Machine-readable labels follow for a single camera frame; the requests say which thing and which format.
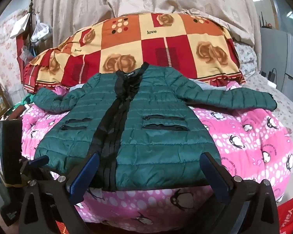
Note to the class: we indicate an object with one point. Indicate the clear plastic bag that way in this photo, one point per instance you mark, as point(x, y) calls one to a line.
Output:
point(40, 34)

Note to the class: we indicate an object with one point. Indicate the grey sweatshirt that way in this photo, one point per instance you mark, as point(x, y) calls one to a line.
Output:
point(207, 85)

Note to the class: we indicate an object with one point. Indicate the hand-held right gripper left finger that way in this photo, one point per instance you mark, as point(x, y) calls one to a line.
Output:
point(84, 178)

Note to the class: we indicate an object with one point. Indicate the green puffer jacket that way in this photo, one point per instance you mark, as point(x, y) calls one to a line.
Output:
point(158, 136)

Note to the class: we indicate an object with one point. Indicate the red orange rose print blanket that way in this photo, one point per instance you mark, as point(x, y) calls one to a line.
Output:
point(136, 43)

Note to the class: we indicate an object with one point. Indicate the white refrigerator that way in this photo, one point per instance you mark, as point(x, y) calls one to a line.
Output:
point(280, 56)

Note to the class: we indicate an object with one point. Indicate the floral bed sheet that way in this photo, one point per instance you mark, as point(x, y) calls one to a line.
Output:
point(280, 104)

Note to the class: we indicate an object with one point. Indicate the black power adapter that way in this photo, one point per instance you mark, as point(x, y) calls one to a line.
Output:
point(271, 74)

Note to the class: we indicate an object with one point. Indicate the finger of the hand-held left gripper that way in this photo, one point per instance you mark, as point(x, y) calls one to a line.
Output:
point(39, 162)

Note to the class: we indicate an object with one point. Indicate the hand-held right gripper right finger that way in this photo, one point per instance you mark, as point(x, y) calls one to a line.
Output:
point(217, 178)

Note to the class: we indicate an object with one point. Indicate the pink penguin print blanket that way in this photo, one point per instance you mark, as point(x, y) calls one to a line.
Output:
point(246, 146)

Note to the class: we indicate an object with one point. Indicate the red printed mat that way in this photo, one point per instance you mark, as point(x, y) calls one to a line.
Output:
point(291, 218)

